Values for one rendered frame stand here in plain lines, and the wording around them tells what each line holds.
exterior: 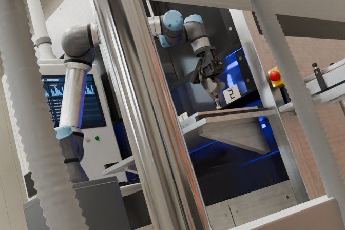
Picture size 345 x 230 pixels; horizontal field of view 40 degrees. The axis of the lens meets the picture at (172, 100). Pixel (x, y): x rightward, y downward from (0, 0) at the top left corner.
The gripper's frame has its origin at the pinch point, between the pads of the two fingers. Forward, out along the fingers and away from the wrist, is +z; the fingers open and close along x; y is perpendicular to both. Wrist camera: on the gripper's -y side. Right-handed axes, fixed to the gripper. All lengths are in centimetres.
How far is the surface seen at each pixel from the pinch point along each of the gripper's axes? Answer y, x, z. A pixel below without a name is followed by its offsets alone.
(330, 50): 16, 75, -15
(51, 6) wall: -634, 332, -434
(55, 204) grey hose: 99, -129, 39
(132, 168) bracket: -43.7, -16.8, 15.2
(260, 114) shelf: 14.7, 5.6, 13.1
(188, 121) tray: 4.0, -22.4, 9.8
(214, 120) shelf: 14.9, -20.8, 13.5
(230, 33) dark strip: 6.7, 15.5, -26.5
